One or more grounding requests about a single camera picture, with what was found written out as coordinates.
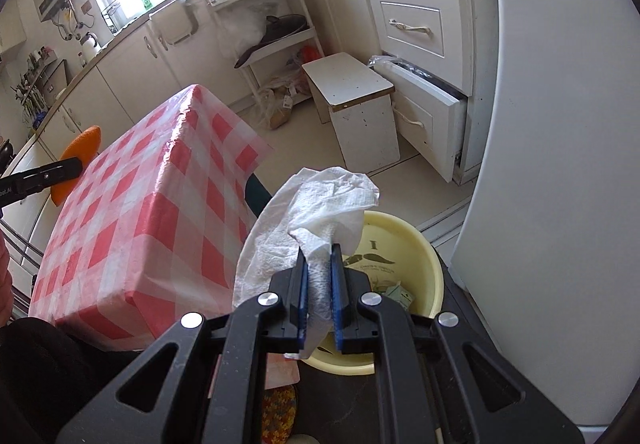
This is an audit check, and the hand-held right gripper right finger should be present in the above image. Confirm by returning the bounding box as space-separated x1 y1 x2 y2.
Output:
330 244 584 444

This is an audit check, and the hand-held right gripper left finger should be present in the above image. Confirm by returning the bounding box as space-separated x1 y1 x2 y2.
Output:
56 249 310 444

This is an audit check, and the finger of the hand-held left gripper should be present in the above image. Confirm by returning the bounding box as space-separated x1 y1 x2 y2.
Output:
12 157 84 197

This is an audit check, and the yellow plastic bin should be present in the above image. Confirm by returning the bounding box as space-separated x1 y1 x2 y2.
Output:
300 210 445 377

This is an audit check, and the white paper tissue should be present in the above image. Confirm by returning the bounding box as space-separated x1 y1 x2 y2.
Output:
232 166 381 360

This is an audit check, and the person's left forearm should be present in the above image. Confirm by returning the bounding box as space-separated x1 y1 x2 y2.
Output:
0 236 15 326

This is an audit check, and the utensil rack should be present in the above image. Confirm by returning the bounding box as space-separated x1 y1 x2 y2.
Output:
14 48 69 126

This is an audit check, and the pink checkered tablecloth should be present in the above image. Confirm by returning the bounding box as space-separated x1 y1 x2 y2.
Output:
29 84 275 354

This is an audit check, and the colourful crochet cushion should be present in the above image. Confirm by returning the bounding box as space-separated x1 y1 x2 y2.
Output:
261 383 299 444

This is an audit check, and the teal chair seat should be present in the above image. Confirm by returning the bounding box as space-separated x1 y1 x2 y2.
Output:
244 173 274 221

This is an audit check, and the white kettle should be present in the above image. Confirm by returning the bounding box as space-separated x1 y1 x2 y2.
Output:
79 30 99 63

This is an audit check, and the white kitchen counter cabinet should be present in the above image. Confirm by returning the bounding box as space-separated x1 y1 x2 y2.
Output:
0 0 242 275

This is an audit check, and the white wooden stool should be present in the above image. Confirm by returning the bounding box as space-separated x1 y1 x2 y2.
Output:
301 52 401 166

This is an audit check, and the white hanging holder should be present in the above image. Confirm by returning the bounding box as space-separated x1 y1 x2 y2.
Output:
149 0 202 48

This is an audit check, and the brown bag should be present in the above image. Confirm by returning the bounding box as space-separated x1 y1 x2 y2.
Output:
256 78 302 131

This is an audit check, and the dark flat pan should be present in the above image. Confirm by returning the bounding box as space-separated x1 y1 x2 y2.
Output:
234 40 282 71

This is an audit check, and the clear plastic bag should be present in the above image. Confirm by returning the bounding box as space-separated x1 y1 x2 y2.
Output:
219 5 269 61

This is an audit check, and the white refrigerator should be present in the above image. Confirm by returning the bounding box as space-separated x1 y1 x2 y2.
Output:
450 0 640 427

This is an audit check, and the white shelf rack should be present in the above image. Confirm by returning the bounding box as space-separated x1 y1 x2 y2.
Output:
204 0 327 116

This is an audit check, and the dark frying pan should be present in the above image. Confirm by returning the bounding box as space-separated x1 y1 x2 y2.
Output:
261 14 309 43

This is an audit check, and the metal chair frame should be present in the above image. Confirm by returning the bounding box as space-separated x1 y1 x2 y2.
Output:
0 218 47 316

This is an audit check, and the wire dish rack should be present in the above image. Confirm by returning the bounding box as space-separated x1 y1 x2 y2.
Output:
102 0 127 33

